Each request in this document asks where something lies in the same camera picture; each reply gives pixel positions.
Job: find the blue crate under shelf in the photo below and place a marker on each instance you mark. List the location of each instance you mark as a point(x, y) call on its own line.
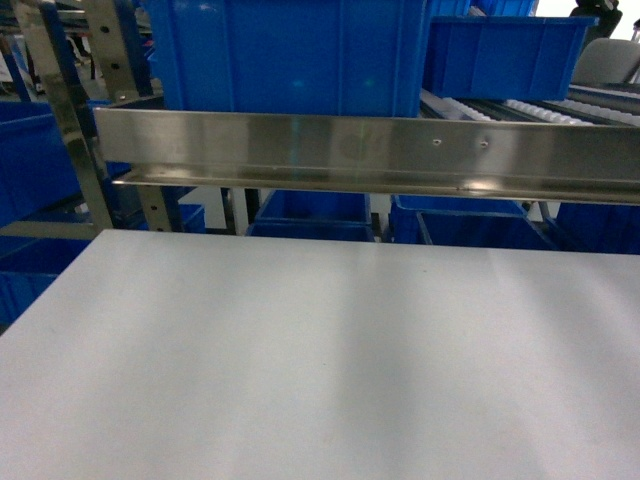
point(314, 215)
point(464, 222)
point(593, 228)

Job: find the stainless steel shelf rack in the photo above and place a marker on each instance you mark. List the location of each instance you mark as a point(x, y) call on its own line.
point(451, 155)

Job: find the large blue crate left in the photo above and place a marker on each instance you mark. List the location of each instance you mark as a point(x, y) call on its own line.
point(349, 58)

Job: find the blue crate on rollers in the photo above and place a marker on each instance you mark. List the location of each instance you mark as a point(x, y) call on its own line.
point(503, 57)

